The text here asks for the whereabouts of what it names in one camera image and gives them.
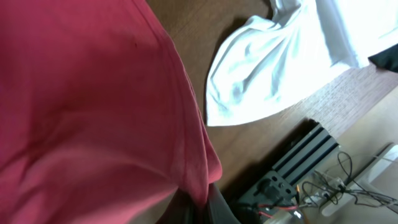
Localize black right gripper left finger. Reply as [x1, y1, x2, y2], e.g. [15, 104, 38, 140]
[156, 189, 197, 224]

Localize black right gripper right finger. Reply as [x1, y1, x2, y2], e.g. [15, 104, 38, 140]
[205, 184, 240, 224]

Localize orange FRAM t-shirt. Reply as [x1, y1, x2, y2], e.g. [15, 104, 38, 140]
[1, 0, 222, 223]

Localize white t-shirt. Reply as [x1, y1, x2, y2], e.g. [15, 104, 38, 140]
[206, 0, 397, 126]

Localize dark garment at right edge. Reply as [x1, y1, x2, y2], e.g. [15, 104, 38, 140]
[369, 44, 398, 73]

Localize black mounting bracket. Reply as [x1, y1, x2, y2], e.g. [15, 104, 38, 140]
[230, 170, 298, 224]

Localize tangled wires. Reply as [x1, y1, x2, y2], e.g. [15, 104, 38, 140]
[257, 151, 398, 218]

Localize aluminium extrusion rail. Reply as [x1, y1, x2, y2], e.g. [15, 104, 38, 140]
[272, 123, 340, 186]

